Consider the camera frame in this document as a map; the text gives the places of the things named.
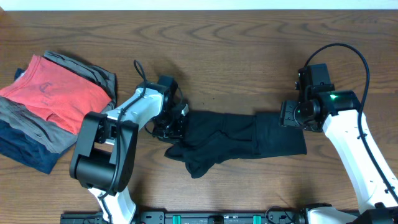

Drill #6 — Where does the black t-shirt with logo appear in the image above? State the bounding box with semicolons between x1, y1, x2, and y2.
165;111;307;179

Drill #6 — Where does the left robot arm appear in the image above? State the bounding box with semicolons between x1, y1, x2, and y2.
60;77;188;223

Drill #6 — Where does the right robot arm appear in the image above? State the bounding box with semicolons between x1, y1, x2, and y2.
279;64;397;223

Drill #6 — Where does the red folded t-shirt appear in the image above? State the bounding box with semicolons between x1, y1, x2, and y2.
1;55;111;134

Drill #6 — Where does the grey folded t-shirt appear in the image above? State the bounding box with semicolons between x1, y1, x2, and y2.
1;51;116;153

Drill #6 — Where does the navy folded t-shirt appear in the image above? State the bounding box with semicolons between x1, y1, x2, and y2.
0;68;66;175

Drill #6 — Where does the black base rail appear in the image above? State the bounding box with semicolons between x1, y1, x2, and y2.
59;204;307;224

